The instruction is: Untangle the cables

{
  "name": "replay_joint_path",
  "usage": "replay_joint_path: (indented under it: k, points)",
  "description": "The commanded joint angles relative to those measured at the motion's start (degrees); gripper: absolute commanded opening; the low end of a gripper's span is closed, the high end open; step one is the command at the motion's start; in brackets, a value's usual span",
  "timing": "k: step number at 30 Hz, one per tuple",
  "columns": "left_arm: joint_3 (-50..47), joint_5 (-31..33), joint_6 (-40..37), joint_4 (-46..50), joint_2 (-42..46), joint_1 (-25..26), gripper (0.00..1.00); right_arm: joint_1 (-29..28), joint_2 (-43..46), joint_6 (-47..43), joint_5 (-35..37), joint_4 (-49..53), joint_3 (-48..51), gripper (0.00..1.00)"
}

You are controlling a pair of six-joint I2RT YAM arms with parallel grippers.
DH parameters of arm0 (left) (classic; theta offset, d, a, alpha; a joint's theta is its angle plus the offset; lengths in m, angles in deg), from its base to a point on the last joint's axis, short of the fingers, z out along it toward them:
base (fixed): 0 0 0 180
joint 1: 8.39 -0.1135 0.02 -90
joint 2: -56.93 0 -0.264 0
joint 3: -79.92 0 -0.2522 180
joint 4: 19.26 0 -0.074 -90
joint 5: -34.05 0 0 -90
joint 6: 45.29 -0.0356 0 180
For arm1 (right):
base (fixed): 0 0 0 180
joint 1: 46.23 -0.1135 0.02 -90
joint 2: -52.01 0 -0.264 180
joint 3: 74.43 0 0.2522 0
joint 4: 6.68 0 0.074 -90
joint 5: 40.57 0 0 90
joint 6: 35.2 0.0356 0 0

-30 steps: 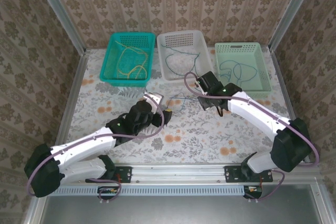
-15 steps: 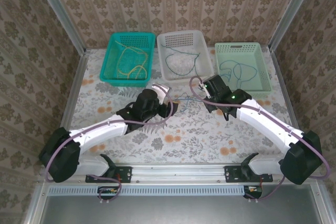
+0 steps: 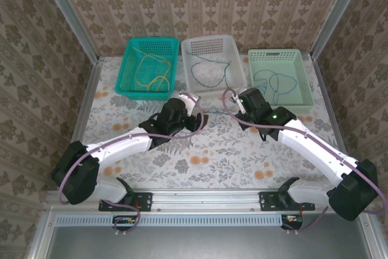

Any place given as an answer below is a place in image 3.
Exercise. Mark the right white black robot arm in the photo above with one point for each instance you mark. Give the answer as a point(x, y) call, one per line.
point(309, 150)

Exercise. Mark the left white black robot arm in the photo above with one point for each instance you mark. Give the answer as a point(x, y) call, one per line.
point(121, 146)

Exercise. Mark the white plastic basket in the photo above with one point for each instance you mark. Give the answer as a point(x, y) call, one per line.
point(209, 74)

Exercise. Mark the floral patterned table cover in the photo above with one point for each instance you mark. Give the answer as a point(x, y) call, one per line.
point(182, 165)

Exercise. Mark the light green plastic basket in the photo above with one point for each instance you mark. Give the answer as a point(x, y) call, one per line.
point(282, 62)

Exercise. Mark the teal plastic basket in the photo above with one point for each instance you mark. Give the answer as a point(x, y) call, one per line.
point(151, 55)

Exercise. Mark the grey metal panel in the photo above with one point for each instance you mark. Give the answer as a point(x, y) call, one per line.
point(212, 244)

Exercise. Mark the right aluminium side rail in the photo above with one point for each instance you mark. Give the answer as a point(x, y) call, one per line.
point(326, 89)

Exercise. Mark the aluminium side rail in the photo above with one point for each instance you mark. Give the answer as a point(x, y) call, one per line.
point(89, 89)
point(326, 89)

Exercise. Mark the aluminium mounting rail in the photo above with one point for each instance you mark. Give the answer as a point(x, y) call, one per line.
point(206, 199)

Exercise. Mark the left aluminium side rail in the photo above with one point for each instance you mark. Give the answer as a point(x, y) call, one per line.
point(89, 89)

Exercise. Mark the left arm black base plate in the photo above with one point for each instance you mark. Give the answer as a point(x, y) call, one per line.
point(142, 201)

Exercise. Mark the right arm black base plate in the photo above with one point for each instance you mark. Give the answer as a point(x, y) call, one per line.
point(268, 201)

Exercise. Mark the right aluminium frame post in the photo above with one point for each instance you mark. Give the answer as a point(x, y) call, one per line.
point(336, 13)

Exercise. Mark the aluminium frame post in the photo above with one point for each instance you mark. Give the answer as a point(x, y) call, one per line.
point(336, 13)
point(69, 13)

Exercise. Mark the left aluminium frame post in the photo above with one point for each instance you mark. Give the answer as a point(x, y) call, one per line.
point(69, 13)

